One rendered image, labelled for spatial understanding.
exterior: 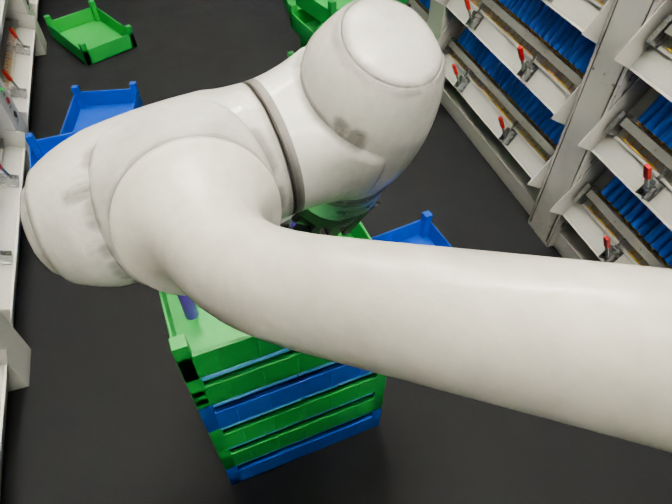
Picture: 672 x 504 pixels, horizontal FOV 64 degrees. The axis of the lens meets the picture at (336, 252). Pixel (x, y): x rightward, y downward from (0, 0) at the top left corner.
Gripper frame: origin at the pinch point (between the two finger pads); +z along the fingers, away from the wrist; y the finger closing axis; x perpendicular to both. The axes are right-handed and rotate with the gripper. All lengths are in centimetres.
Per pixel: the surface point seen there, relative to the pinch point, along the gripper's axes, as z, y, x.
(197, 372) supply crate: 2.8, -18.8, -10.8
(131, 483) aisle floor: 44, -38, -22
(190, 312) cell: 6.0, -17.6, -2.5
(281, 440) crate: 30.4, -10.2, -23.7
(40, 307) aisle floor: 64, -51, 22
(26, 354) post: 56, -54, 10
